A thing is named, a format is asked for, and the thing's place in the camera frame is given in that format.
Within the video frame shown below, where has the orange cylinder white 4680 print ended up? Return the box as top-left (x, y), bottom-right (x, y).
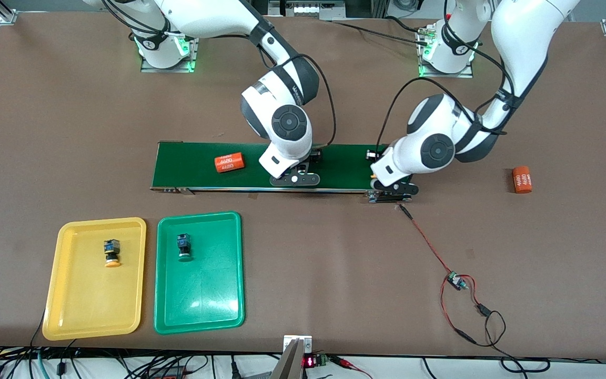
top-left (214, 152), bottom-right (246, 174)
top-left (511, 166), bottom-right (533, 194)

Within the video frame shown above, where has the green push button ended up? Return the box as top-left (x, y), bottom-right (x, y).
top-left (176, 234), bottom-right (194, 262)

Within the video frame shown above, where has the green conveyor belt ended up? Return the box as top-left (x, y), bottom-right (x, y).
top-left (150, 141), bottom-right (413, 204)

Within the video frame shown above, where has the small speed controller board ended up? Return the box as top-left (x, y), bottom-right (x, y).
top-left (447, 271), bottom-right (470, 292)

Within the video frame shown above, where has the green plastic tray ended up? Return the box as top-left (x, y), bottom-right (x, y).
top-left (154, 211), bottom-right (245, 335)

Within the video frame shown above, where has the metal rack with white lights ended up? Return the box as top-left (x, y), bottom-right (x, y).
top-left (261, 0), bottom-right (390, 22)

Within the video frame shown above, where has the red alligator clip lead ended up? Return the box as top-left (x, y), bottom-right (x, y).
top-left (329, 355), bottom-right (373, 379)

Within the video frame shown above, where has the black orange power adapter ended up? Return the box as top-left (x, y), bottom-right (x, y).
top-left (148, 366), bottom-right (185, 379)

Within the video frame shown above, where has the yellow plastic tray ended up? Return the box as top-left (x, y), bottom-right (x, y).
top-left (42, 217), bottom-right (147, 341)

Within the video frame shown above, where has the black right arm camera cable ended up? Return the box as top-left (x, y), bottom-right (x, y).
top-left (100, 0), bottom-right (337, 148)

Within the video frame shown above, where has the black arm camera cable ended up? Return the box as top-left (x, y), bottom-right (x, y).
top-left (100, 0), bottom-right (337, 148)
top-left (376, 0), bottom-right (517, 153)

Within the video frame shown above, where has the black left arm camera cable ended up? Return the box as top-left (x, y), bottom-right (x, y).
top-left (376, 0), bottom-right (517, 153)

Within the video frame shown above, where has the red black conveyor wire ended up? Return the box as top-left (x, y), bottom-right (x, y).
top-left (398, 203), bottom-right (551, 373)

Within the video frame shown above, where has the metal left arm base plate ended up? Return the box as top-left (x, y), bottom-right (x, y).
top-left (418, 24), bottom-right (474, 78)

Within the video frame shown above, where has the thin black power cable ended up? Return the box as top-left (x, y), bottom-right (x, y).
top-left (329, 16), bottom-right (432, 47)

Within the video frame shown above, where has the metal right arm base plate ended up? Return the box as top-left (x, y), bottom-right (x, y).
top-left (141, 29), bottom-right (201, 73)

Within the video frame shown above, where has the grey metal camera mount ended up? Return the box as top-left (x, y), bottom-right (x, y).
top-left (271, 335), bottom-right (313, 379)

